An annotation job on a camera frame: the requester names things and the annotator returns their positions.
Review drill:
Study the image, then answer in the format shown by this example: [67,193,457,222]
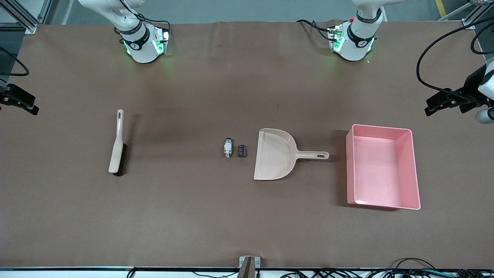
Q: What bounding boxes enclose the beige hand brush black bristles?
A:
[108,109,128,177]

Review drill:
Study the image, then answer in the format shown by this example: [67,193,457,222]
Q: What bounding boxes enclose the beige plastic dustpan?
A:
[253,128,330,181]

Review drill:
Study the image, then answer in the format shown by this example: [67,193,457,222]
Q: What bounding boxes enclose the pink plastic bin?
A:
[346,124,421,211]

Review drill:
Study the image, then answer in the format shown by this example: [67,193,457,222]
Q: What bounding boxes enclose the brown table mat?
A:
[0,20,494,269]

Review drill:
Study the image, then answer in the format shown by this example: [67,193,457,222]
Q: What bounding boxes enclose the black hanging cable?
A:
[470,23,494,55]

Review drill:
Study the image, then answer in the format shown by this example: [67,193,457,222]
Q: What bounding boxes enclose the aluminium frame profile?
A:
[0,0,52,34]
[461,0,494,30]

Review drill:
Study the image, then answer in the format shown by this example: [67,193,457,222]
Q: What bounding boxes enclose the black base cable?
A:
[296,19,334,41]
[118,0,172,41]

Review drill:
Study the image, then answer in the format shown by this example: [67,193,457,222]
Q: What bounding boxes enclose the black looped cable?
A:
[392,258,436,271]

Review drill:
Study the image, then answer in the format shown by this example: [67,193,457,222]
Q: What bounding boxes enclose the white table edge rail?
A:
[0,266,494,278]

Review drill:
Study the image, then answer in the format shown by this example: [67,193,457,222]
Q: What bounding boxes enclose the teal cable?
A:
[419,270,464,277]

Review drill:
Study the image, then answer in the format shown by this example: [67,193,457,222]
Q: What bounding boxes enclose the grey metal bracket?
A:
[239,256,261,278]

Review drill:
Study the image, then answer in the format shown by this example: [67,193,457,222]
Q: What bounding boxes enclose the thin black cable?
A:
[191,270,240,278]

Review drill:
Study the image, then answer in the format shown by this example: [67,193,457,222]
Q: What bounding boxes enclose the brown camera mount post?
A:
[237,257,255,278]

